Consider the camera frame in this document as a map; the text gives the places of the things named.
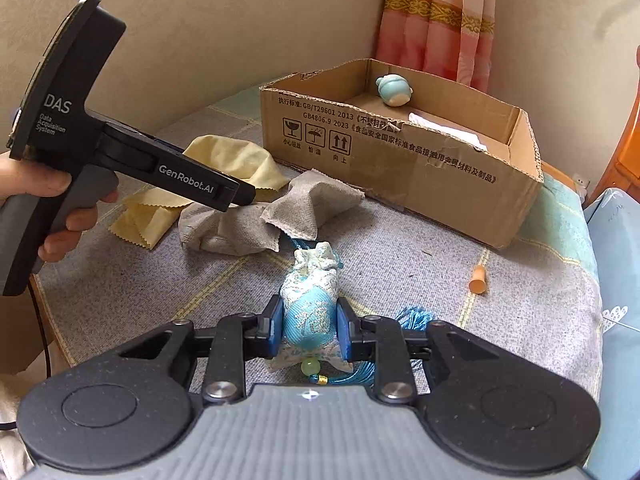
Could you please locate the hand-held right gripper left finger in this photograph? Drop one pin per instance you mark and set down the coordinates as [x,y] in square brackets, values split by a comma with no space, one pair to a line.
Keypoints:
[275,325]

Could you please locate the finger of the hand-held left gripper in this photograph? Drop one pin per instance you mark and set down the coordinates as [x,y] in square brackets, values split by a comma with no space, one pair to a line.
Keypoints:
[237,194]

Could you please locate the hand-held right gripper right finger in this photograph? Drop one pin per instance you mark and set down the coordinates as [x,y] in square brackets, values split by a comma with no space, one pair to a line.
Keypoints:
[345,330]

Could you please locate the blue embroidered sachet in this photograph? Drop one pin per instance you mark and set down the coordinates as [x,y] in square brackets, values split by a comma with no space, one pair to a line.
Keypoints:
[310,310]

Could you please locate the grey cloth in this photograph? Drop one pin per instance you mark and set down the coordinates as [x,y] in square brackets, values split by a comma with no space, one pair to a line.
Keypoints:
[300,205]

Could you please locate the yellow microfibre cloth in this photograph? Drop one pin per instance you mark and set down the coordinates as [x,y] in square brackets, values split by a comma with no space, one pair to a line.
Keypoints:
[150,215]

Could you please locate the cardboard box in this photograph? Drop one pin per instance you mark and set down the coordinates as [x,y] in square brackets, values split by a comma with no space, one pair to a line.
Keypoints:
[400,175]

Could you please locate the small blue-capped plush toy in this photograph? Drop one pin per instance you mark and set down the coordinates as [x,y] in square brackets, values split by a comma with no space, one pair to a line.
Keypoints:
[394,90]

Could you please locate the white cloth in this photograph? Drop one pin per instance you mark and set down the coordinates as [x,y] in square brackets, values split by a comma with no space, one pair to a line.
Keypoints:
[445,130]

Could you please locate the person's left hand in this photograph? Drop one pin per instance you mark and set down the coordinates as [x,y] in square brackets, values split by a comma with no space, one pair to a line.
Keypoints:
[30,177]

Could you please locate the grey checked mat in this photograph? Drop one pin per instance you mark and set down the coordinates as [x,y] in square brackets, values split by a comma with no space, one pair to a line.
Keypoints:
[450,320]

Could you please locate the small orange cylinder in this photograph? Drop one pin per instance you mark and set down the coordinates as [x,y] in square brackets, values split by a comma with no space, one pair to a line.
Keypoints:
[478,280]

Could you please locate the pink striped curtain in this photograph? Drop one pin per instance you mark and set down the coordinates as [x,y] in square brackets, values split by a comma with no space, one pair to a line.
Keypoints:
[435,15]

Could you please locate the blue floral bed sheet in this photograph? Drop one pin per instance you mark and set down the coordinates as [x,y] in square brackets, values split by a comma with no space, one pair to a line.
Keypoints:
[620,385]

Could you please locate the beige clothing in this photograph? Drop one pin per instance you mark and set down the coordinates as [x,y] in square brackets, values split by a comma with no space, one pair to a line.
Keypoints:
[10,450]

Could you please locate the wooden headboard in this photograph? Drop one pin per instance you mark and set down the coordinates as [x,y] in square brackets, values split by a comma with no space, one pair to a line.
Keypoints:
[627,150]

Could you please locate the wooden frame edge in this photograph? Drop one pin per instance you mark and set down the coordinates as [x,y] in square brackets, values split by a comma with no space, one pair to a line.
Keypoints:
[557,170]

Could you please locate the white wall charger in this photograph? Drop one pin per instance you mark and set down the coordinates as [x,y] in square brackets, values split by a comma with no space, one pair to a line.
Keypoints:
[581,184]

